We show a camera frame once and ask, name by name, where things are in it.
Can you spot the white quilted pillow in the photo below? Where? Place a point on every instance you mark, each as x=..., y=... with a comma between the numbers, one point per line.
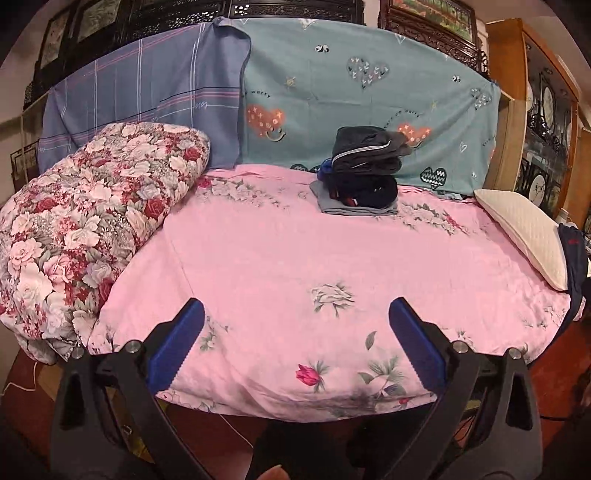
x=526, y=230

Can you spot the person's left hand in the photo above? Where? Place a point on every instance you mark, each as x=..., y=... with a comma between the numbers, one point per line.
x=272, y=474

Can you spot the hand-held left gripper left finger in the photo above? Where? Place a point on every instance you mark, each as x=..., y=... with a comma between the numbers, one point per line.
x=178, y=344

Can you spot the pink floral bedsheet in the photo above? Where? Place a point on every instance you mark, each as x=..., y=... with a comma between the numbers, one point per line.
x=277, y=258

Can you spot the teal heart print sheet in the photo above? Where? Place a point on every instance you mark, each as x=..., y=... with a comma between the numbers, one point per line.
x=323, y=92

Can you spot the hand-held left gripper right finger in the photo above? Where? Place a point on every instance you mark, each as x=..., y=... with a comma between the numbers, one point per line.
x=418, y=344

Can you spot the red floral quilt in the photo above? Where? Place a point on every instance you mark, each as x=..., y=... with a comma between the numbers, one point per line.
x=83, y=217

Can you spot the folded blue garment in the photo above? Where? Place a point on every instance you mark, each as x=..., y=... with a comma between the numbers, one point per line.
x=325, y=168

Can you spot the blue plaid sheet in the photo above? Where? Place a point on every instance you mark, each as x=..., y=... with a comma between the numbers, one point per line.
x=138, y=92

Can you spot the wooden display cabinet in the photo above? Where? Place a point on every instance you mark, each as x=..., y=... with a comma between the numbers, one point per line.
x=512, y=60

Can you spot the dark grey striped pants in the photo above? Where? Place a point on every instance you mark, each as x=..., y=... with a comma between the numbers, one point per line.
x=364, y=150

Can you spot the dark carved wooden headboard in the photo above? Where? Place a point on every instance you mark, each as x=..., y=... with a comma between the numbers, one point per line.
x=184, y=11

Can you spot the framed picture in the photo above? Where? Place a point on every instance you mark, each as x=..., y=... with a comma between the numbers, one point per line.
x=101, y=21
x=434, y=16
x=53, y=39

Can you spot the folded light grey garment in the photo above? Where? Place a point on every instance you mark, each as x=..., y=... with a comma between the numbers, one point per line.
x=346, y=209

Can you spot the dark navy cloth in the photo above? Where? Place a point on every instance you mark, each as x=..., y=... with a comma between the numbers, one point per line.
x=575, y=258

